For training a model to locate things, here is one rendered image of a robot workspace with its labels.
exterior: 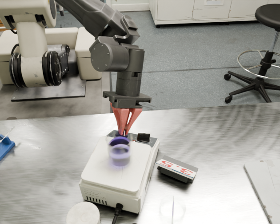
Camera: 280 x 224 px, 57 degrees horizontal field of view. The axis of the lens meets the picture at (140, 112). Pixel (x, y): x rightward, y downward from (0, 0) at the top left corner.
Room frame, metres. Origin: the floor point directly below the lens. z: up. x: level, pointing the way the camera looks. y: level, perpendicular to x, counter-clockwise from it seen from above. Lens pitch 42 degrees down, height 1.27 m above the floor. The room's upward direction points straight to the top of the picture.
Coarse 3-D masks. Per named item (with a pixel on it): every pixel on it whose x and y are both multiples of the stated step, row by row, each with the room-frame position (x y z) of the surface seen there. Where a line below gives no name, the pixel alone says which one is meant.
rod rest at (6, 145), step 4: (0, 136) 0.44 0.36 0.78; (4, 140) 0.44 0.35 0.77; (8, 140) 0.44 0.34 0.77; (0, 144) 0.44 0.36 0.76; (4, 144) 0.44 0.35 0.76; (8, 144) 0.44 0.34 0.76; (12, 144) 0.44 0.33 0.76; (0, 148) 0.42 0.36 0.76; (4, 148) 0.42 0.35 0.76; (8, 148) 0.43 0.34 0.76; (0, 152) 0.41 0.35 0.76; (4, 152) 0.41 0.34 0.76; (0, 156) 0.40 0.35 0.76
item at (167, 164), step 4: (160, 160) 0.38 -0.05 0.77; (164, 160) 0.39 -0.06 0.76; (164, 164) 0.36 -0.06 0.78; (168, 164) 0.37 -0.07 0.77; (172, 164) 0.37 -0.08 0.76; (172, 168) 0.35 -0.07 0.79; (176, 168) 0.35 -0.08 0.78; (180, 168) 0.36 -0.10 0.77; (184, 168) 0.36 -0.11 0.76; (184, 172) 0.34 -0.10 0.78; (188, 172) 0.34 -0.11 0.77; (192, 172) 0.35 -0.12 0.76
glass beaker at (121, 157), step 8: (112, 128) 0.35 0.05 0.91; (120, 128) 0.36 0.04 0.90; (128, 128) 0.35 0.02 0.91; (112, 136) 0.35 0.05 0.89; (128, 136) 0.35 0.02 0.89; (128, 144) 0.31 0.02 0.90; (112, 152) 0.31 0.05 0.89; (120, 152) 0.31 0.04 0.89; (128, 152) 0.31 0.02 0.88; (112, 160) 0.31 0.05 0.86; (120, 160) 0.31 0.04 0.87; (128, 160) 0.31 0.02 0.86
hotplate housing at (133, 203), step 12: (156, 144) 0.41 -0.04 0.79; (144, 180) 0.29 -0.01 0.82; (84, 192) 0.28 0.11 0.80; (96, 192) 0.27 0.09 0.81; (108, 192) 0.27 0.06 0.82; (120, 192) 0.27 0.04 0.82; (144, 192) 0.28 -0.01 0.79; (108, 204) 0.27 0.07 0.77; (120, 204) 0.26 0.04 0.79; (132, 204) 0.25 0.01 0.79
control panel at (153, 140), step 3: (135, 135) 0.45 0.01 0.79; (135, 138) 0.43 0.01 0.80; (150, 138) 0.44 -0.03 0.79; (153, 138) 0.44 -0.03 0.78; (156, 138) 0.44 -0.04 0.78; (135, 141) 0.40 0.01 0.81; (138, 141) 0.41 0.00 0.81; (150, 141) 0.42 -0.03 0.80; (153, 141) 0.42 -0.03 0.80; (150, 144) 0.40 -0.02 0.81; (153, 144) 0.40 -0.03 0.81
